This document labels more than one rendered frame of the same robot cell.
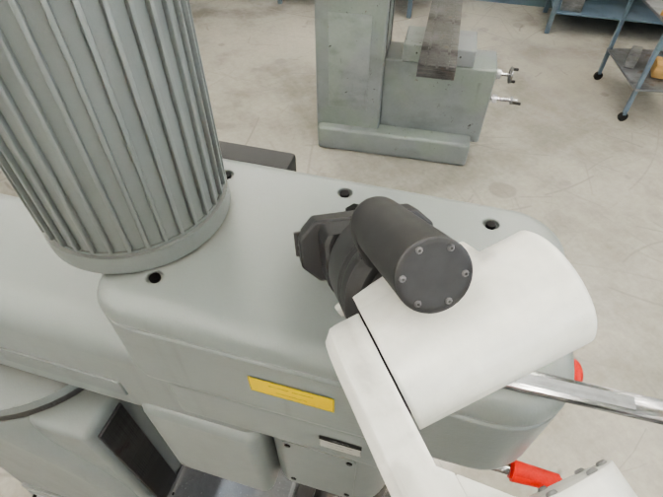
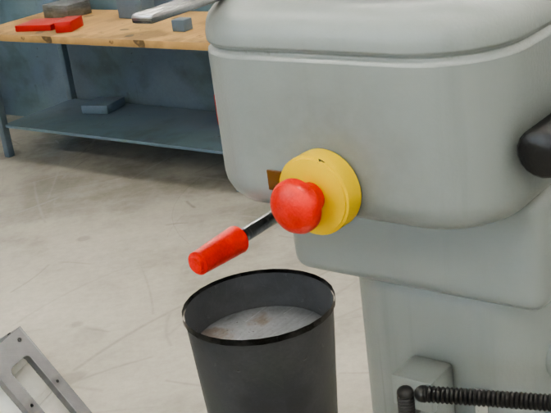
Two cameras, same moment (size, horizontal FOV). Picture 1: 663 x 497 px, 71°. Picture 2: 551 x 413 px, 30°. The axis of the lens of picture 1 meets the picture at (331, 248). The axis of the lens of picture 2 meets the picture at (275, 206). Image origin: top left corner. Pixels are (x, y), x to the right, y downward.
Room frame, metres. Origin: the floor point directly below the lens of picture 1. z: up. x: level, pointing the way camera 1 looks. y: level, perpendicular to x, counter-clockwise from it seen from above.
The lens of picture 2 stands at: (0.50, -0.89, 2.02)
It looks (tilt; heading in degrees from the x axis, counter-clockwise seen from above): 21 degrees down; 113
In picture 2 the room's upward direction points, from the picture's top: 7 degrees counter-clockwise
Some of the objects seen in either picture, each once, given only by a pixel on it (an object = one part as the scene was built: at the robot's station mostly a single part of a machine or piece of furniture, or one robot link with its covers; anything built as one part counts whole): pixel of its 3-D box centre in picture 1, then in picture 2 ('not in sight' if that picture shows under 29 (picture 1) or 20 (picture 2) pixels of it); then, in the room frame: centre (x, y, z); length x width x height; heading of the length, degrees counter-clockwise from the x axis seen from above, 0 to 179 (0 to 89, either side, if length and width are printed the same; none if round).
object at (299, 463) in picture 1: (342, 417); (485, 384); (0.33, -0.02, 1.47); 0.21 x 0.19 x 0.32; 164
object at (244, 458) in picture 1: (240, 388); not in sight; (0.38, 0.16, 1.47); 0.24 x 0.19 x 0.26; 164
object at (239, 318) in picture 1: (339, 296); (471, 40); (0.33, -0.01, 1.81); 0.47 x 0.26 x 0.16; 74
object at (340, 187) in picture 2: not in sight; (319, 192); (0.26, -0.25, 1.76); 0.06 x 0.02 x 0.06; 164
